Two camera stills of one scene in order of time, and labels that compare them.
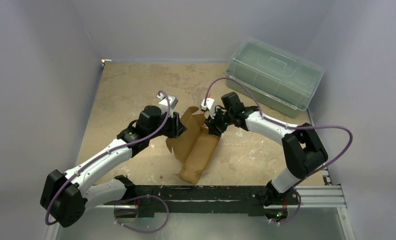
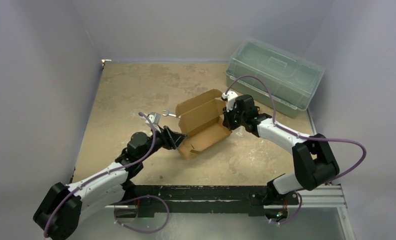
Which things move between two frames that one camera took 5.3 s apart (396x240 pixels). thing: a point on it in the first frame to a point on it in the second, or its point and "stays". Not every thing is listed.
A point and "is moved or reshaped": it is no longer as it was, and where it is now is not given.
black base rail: [146, 198] stays
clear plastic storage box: [279, 79] stays
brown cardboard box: [193, 147] is moved or reshaped
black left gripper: [179, 127] to [175, 138]
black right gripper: [214, 123] to [227, 120]
